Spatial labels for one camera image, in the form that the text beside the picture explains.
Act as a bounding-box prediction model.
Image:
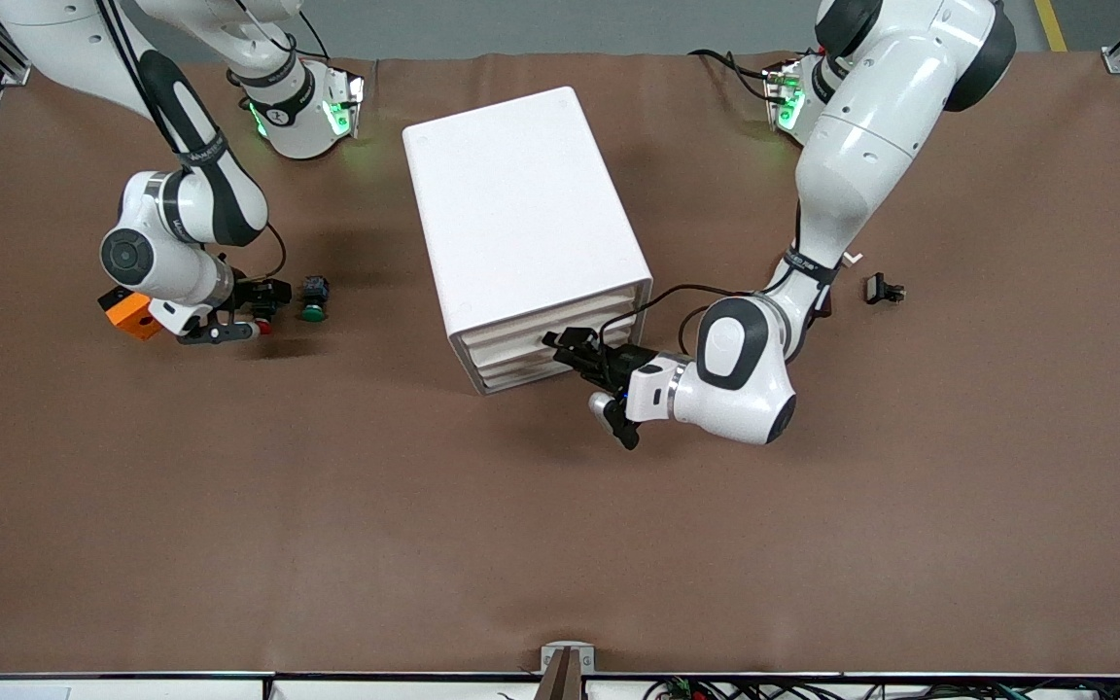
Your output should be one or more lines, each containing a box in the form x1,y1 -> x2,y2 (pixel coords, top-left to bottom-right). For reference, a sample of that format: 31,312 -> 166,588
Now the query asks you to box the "brown pointed bar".
533,648 -> 588,700

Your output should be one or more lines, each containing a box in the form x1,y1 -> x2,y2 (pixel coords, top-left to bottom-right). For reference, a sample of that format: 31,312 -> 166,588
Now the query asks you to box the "brown table cover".
0,51 -> 1120,677

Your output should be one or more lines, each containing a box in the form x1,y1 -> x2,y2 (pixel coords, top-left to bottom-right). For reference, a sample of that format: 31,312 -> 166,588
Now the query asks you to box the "white table edge rail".
0,673 -> 1120,700

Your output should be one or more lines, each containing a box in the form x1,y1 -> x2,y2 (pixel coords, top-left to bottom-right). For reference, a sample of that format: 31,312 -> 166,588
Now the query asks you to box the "metal base connector plate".
762,58 -> 806,135
325,70 -> 367,139

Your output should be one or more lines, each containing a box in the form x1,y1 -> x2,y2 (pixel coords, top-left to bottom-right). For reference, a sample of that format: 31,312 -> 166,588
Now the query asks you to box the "black base cable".
688,49 -> 777,106

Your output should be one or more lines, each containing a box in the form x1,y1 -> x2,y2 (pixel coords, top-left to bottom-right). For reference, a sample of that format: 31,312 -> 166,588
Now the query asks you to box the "grey table edge bracket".
540,642 -> 596,675

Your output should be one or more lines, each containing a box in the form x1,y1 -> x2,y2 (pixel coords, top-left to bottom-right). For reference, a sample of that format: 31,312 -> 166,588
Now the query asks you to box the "orange box with hole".
97,288 -> 164,342

